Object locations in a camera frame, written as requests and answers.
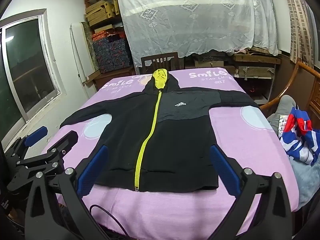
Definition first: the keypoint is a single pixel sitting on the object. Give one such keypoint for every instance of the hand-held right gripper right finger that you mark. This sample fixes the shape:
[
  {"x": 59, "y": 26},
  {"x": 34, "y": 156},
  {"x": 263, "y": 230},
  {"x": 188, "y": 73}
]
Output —
[{"x": 225, "y": 172}]

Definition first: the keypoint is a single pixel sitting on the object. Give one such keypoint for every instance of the brick patterned curtain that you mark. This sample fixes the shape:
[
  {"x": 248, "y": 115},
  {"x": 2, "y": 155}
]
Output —
[{"x": 297, "y": 17}]

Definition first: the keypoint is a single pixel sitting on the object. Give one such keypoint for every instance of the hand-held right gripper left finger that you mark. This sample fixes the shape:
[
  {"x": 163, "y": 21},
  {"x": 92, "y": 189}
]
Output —
[{"x": 92, "y": 172}]

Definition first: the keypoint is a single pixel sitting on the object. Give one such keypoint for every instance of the blue red white cloth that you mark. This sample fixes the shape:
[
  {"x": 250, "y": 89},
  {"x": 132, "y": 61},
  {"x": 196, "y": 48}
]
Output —
[{"x": 297, "y": 140}]

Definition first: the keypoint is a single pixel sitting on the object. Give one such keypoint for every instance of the light blue fleece blanket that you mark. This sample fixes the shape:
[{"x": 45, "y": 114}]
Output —
[{"x": 307, "y": 180}]

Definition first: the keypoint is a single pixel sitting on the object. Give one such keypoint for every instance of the black hoodie jacket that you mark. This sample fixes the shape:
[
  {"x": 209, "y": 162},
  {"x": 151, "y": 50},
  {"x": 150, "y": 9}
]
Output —
[{"x": 175, "y": 142}]

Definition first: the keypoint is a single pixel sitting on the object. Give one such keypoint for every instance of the dark wooden chair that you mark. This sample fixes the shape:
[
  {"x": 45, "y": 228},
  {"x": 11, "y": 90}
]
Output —
[{"x": 175, "y": 62}]

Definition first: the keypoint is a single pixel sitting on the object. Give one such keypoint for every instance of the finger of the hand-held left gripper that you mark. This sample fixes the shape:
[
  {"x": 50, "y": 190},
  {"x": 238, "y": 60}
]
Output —
[
  {"x": 37, "y": 134},
  {"x": 66, "y": 141}
]

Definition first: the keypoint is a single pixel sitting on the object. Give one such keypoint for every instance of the white board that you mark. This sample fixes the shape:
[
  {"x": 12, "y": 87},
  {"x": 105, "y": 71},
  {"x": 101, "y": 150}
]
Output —
[{"x": 77, "y": 50}]

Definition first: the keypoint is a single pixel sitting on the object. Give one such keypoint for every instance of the woven straw box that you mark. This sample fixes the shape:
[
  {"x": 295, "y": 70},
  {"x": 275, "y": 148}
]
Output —
[
  {"x": 100, "y": 18},
  {"x": 98, "y": 7}
]

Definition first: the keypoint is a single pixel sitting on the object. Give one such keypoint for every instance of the rattan chair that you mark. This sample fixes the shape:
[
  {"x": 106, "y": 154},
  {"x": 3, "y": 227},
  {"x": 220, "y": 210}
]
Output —
[{"x": 310, "y": 67}]

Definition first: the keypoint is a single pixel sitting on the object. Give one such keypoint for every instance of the white lace curtain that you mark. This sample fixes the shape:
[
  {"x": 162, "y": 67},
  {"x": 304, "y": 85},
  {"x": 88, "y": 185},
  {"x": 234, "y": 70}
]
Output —
[{"x": 187, "y": 25}]

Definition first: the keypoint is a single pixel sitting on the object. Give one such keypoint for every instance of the brown wooden cabinet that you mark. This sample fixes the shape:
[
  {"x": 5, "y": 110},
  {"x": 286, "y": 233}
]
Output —
[{"x": 112, "y": 80}]

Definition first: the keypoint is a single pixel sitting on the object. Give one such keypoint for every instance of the mottled green roll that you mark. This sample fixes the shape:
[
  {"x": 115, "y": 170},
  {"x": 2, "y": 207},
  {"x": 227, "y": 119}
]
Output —
[{"x": 89, "y": 42}]

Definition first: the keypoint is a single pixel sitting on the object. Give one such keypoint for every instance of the pink printed blanket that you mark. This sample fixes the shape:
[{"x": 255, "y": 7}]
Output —
[{"x": 175, "y": 212}]

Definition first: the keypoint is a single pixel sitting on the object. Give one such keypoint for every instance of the sliding glass window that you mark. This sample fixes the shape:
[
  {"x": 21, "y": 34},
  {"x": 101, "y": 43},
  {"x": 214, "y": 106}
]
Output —
[{"x": 30, "y": 67}]

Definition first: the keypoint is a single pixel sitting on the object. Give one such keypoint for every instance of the carved wooden cabinet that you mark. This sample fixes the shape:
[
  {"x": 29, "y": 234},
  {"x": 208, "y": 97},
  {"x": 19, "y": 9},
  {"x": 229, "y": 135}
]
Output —
[{"x": 315, "y": 105}]

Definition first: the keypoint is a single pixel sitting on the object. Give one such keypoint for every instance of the grey plush cloth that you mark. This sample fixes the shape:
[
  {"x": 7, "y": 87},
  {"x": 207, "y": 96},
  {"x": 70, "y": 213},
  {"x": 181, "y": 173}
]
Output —
[{"x": 285, "y": 105}]

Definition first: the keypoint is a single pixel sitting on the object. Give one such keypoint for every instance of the low wooden shelf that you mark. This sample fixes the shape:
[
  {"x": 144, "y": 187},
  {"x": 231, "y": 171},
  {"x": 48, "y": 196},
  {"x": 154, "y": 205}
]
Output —
[{"x": 255, "y": 71}]

